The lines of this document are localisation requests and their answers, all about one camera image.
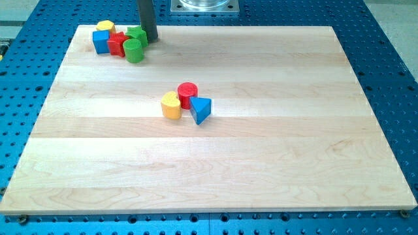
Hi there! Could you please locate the green cylinder block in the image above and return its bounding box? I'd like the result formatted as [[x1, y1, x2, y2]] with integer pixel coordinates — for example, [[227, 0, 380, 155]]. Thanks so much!
[[123, 39, 144, 63]]

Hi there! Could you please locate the green star block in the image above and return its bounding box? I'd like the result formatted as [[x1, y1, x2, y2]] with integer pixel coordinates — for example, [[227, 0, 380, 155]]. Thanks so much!
[[125, 25, 149, 48]]

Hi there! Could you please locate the red star block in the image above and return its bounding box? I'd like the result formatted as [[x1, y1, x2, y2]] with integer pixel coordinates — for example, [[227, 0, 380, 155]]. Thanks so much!
[[107, 32, 129, 57]]

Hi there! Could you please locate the blue triangle block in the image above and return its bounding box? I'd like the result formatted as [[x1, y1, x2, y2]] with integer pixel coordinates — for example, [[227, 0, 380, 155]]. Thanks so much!
[[189, 97, 212, 125]]

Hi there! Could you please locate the red cylinder block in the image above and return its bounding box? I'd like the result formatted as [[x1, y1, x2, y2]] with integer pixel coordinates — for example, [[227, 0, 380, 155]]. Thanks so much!
[[177, 82, 198, 110]]

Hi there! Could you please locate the yellow heart block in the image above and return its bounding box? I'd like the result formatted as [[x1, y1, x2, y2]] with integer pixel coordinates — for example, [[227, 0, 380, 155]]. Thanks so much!
[[161, 91, 182, 119]]

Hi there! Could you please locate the light wooden board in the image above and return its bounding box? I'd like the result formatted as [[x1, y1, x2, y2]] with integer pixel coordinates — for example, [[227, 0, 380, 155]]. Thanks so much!
[[1, 25, 417, 215]]

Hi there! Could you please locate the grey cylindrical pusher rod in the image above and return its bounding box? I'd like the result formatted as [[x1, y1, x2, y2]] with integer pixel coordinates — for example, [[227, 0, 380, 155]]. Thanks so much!
[[137, 0, 158, 42]]

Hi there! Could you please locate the blue cube block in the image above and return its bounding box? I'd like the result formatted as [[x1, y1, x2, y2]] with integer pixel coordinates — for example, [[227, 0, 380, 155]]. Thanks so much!
[[92, 30, 110, 54]]

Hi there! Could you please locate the yellow hexagon block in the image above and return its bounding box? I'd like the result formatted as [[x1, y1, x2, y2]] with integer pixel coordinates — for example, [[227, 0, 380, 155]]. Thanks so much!
[[95, 20, 116, 34]]

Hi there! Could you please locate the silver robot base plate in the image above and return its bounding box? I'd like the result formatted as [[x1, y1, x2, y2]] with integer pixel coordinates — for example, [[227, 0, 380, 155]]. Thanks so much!
[[170, 0, 240, 13]]

